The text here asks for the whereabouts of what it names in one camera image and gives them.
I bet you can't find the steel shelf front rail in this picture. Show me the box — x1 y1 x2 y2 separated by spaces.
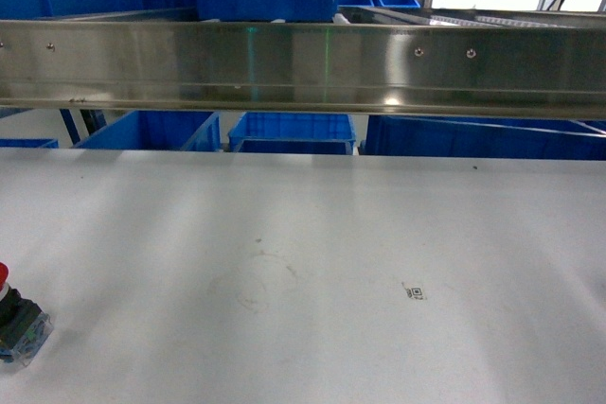
1 21 605 119

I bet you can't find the blue bin under shelf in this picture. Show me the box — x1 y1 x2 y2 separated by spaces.
361 115 605 161
74 111 222 152
228 113 356 155

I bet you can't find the blue bin under shelf middle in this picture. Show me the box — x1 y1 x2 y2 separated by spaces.
228 113 356 155

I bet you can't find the blue bin under shelf right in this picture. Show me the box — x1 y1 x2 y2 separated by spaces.
361 115 605 161

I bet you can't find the small QR code sticker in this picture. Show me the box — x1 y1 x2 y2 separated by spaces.
401 282 427 301

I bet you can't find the blue bin under shelf left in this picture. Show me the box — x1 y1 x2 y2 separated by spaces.
74 111 222 152

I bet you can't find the red emergency push button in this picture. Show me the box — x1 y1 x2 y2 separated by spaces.
1 263 53 367

